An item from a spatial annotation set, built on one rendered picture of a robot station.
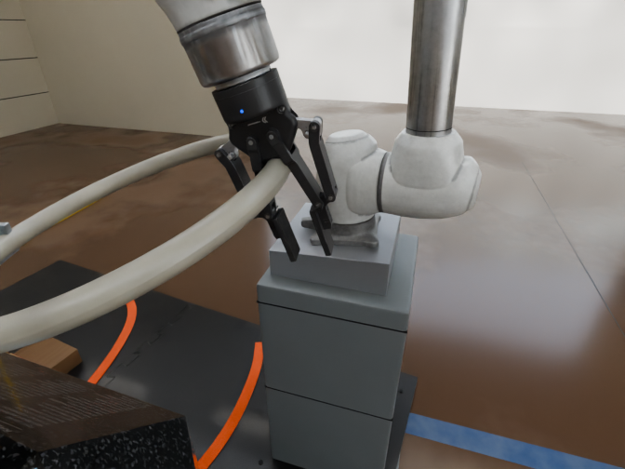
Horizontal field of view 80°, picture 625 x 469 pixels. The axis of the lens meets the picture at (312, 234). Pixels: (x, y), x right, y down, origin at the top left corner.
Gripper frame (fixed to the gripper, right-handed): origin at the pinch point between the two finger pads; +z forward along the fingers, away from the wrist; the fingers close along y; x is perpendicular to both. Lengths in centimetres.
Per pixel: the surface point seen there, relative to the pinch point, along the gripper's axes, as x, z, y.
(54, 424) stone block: 14, 19, 49
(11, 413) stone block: 14, 15, 55
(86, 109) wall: -493, -17, 470
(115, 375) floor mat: -48, 81, 131
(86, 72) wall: -495, -64, 434
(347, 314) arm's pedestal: -26.8, 40.6, 8.2
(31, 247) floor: -141, 49, 260
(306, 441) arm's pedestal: -24, 93, 37
